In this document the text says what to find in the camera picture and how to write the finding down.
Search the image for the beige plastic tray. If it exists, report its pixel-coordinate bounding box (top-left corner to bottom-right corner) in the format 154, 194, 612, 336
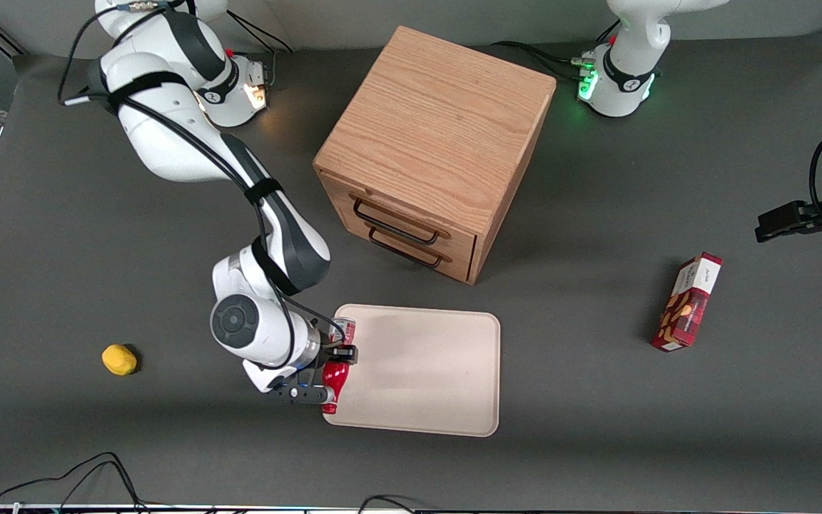
322, 303, 502, 438

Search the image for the red tartan shortbread box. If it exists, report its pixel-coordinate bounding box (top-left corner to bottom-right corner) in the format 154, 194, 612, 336
651, 252, 724, 353

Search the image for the yellow lemon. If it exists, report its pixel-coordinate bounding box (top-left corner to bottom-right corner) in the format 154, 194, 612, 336
102, 344, 138, 376

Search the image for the wooden drawer cabinet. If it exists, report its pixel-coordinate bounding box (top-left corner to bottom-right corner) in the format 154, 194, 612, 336
313, 26, 557, 286

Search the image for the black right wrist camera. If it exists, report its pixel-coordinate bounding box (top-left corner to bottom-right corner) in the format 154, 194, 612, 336
266, 384, 335, 406

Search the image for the black metal drawer handle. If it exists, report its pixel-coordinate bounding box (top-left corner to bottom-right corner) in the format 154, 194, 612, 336
368, 227, 444, 270
352, 198, 451, 247

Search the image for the black floor cable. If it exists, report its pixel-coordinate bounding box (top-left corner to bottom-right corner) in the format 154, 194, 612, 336
0, 452, 148, 511
357, 494, 419, 514

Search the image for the black cable along right arm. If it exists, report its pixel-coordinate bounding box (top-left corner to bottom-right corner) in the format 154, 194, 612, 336
58, 0, 344, 358

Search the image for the black left base cable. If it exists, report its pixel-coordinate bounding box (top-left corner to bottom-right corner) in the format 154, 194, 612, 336
489, 39, 597, 81

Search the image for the black base cable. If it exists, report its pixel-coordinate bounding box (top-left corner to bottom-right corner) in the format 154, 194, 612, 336
225, 9, 294, 55
489, 39, 597, 81

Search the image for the black right base cable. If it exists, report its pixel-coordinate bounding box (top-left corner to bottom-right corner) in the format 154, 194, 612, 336
225, 9, 294, 55

